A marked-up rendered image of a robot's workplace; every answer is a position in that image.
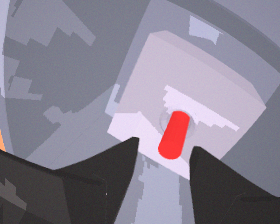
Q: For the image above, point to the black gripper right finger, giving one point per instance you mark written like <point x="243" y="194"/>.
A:
<point x="222" y="196"/>

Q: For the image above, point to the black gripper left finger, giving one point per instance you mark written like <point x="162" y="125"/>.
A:
<point x="86" y="192"/>

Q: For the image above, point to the red peg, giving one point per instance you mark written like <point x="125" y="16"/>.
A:
<point x="173" y="138"/>

